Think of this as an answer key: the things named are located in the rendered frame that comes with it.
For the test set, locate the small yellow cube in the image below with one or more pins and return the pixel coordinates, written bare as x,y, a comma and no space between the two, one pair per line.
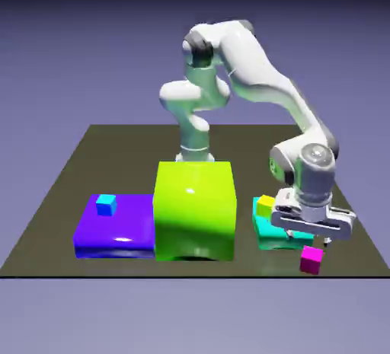
265,205

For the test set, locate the small blue cube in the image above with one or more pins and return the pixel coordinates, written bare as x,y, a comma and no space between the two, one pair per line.
106,204

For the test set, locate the small magenta cube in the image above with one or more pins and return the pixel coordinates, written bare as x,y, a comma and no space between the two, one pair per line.
310,260

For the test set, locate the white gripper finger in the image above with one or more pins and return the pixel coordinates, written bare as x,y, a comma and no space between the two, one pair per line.
290,233
327,241

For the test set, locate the large teal box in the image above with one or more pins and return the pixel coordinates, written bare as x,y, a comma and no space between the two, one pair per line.
274,235

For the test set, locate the large lime green box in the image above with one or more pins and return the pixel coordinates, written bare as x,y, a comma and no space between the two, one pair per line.
195,211

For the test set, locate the large purple box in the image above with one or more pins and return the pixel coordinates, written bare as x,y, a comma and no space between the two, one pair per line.
115,229

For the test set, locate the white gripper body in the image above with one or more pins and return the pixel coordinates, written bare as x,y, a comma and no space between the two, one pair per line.
313,226

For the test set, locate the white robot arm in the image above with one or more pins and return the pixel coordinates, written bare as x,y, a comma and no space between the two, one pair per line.
259,64

